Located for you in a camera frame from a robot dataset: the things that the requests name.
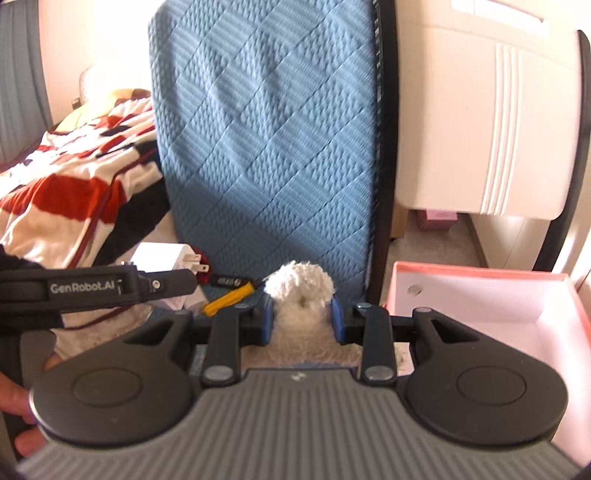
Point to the red white striped blanket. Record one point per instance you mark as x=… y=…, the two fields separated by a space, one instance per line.
x=78 y=194

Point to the grey curtain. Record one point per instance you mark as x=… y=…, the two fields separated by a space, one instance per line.
x=21 y=74

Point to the pink cardboard box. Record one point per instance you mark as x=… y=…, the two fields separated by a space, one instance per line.
x=498 y=304

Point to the yellow pillow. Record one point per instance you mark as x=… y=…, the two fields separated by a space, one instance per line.
x=78 y=115

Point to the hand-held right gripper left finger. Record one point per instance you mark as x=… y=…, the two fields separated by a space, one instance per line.
x=267 y=325

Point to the person's left hand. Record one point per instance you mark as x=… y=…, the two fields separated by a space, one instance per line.
x=14 y=399

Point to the white fluffy plush toy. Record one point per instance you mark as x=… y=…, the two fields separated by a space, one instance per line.
x=300 y=286

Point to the blue textured cloth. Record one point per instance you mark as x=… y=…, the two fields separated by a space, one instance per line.
x=268 y=138

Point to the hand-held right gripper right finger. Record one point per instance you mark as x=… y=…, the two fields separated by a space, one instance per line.
x=337 y=323

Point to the beige plastic panel with slot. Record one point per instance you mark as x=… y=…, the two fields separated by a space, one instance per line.
x=461 y=115

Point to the yellow utility knife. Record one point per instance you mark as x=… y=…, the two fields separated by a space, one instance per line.
x=226 y=300

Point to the black panel frame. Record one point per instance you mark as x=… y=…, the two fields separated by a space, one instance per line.
x=387 y=184

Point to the black cylinder with white print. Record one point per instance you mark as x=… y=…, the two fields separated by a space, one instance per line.
x=228 y=280

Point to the white charger plug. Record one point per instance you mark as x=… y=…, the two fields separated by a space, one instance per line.
x=157 y=258

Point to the small pink box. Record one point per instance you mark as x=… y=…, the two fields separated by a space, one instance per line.
x=436 y=219

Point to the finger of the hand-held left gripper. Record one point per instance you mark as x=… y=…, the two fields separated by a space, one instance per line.
x=166 y=284

